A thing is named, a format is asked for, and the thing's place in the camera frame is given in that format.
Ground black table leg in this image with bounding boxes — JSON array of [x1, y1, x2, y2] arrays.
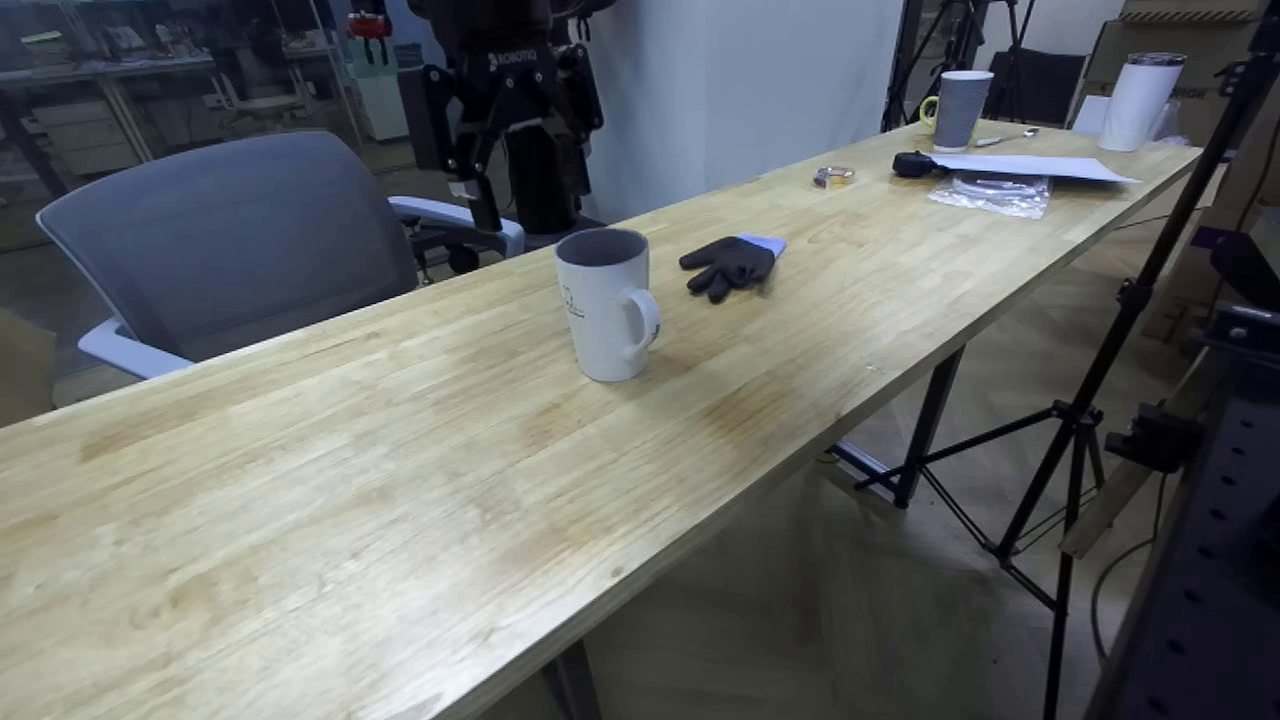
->
[[893, 350, 963, 508]]

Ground small metal keys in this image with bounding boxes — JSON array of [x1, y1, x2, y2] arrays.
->
[[810, 165, 855, 190]]

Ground black perforated breadboard table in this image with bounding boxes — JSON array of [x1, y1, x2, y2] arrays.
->
[[1082, 307, 1280, 720]]

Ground grey office chair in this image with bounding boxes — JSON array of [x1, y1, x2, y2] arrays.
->
[[37, 127, 529, 381]]

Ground black camera tripod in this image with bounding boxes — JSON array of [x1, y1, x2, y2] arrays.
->
[[831, 0, 1280, 720]]

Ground black work glove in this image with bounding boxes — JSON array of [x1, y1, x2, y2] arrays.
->
[[678, 236, 779, 303]]

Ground white paper sheets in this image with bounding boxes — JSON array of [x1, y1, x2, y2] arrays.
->
[[925, 151, 1132, 183]]

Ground white ceramic mug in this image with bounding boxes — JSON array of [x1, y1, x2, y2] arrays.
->
[[554, 229, 658, 383]]

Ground grey cup with yellow handle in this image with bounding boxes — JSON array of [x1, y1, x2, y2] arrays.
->
[[920, 69, 993, 148]]

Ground small black object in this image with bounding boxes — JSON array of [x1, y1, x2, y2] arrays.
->
[[893, 151, 936, 179]]

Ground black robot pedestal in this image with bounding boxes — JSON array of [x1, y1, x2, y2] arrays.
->
[[398, 0, 617, 236]]

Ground clear plastic bag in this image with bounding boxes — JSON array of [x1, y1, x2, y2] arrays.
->
[[932, 177, 1051, 220]]

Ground white paper roll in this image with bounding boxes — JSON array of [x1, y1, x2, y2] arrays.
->
[[1100, 51, 1184, 151]]

